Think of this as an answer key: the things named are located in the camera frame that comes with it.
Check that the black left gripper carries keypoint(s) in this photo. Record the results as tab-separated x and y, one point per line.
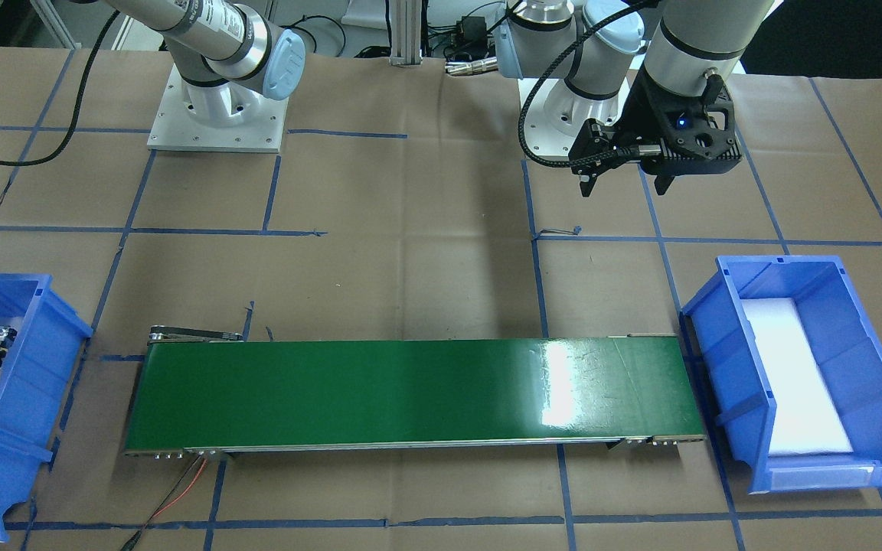
638	115

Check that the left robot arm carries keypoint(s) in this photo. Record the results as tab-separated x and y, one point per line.
618	82

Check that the blue destination bin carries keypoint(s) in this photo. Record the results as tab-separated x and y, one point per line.
33	380

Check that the black power adapter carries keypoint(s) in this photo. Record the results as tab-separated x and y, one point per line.
470	30

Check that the green conveyor belt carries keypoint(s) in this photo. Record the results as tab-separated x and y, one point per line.
308	396

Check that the blue source bin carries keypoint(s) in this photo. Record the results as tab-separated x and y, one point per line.
845	345

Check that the white foam pad source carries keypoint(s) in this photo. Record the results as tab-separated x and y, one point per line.
806	421

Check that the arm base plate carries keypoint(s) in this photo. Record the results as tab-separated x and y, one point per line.
224	118
557	113

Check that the aluminium frame post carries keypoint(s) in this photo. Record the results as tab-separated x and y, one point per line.
406	21

